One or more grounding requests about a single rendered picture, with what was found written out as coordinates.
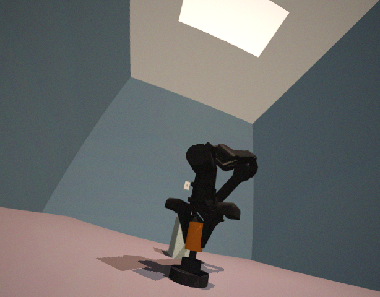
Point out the orange knob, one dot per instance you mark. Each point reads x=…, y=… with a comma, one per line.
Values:
x=193, y=239

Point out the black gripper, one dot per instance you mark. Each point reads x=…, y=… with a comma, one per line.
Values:
x=201, y=200

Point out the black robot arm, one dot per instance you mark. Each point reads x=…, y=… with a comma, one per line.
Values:
x=204, y=159

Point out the black stepped round pedestal with shaft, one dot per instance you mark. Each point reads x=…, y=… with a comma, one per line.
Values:
x=189, y=273

